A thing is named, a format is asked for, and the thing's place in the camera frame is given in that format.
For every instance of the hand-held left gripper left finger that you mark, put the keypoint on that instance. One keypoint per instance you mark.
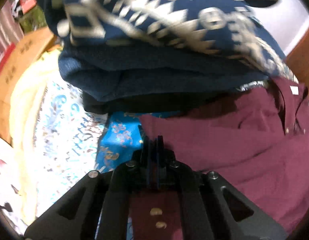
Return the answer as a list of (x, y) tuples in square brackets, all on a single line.
[(147, 165)]

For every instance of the patchwork bedspread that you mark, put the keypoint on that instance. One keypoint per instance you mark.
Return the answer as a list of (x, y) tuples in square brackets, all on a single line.
[(69, 130)]

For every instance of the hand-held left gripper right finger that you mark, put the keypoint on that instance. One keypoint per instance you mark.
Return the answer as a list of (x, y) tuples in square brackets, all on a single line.
[(159, 165)]

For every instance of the wooden wardrobe with glass door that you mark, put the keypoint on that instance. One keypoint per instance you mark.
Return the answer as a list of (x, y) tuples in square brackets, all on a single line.
[(302, 60)]

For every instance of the maroon button shirt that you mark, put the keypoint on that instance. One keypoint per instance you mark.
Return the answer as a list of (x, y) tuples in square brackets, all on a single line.
[(232, 142)]

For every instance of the orange box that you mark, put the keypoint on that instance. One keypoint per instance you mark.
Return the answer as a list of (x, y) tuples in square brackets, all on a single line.
[(28, 3)]

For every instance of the yellow cloth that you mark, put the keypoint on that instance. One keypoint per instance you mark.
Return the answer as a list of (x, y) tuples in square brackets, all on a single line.
[(27, 100)]

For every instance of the pile of dark patterned clothes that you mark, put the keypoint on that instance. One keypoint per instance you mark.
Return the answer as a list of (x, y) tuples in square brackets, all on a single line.
[(157, 17)]

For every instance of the wooden lap desk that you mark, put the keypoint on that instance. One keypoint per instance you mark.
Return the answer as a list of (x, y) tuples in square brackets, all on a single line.
[(19, 60)]

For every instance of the red box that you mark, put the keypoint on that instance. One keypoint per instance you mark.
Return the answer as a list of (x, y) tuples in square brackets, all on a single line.
[(4, 56)]

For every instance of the striped brown curtain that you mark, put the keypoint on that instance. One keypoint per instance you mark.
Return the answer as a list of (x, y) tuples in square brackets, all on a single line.
[(7, 27)]

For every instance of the green patterned cloth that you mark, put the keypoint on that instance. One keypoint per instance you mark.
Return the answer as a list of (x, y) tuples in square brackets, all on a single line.
[(34, 20)]

